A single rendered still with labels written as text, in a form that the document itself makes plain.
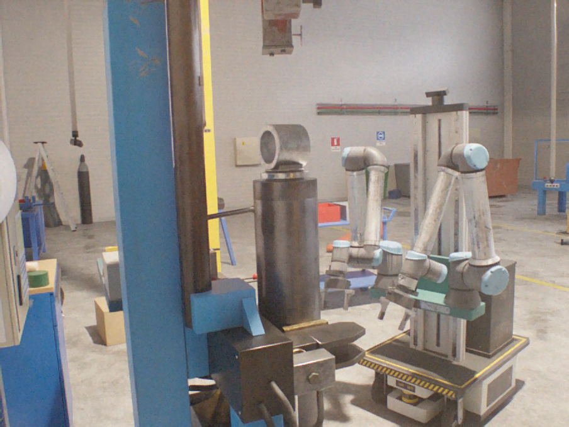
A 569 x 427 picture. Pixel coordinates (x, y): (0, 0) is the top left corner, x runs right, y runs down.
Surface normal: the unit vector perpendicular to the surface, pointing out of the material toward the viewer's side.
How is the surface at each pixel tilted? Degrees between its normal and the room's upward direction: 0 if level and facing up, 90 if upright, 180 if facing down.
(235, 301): 90
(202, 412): 0
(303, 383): 90
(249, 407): 90
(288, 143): 82
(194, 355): 90
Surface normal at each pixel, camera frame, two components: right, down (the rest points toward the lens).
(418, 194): -0.74, 0.11
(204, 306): 0.40, 0.10
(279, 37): 0.04, 0.12
